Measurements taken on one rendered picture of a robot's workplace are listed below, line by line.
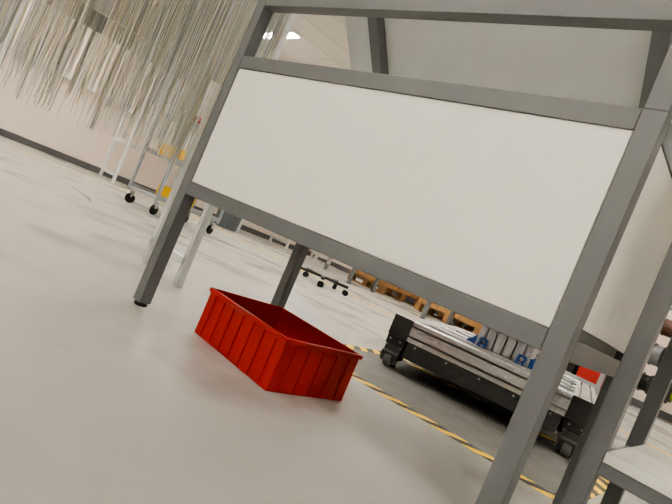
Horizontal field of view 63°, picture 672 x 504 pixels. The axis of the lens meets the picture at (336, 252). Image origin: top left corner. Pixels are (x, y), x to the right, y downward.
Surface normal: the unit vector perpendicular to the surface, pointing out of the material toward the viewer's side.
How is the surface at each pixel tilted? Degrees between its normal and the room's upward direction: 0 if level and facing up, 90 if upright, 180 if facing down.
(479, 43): 135
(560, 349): 90
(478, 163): 90
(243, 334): 90
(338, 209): 90
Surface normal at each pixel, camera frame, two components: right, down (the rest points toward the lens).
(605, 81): -0.69, 0.48
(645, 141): -0.59, -0.24
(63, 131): 0.64, 0.27
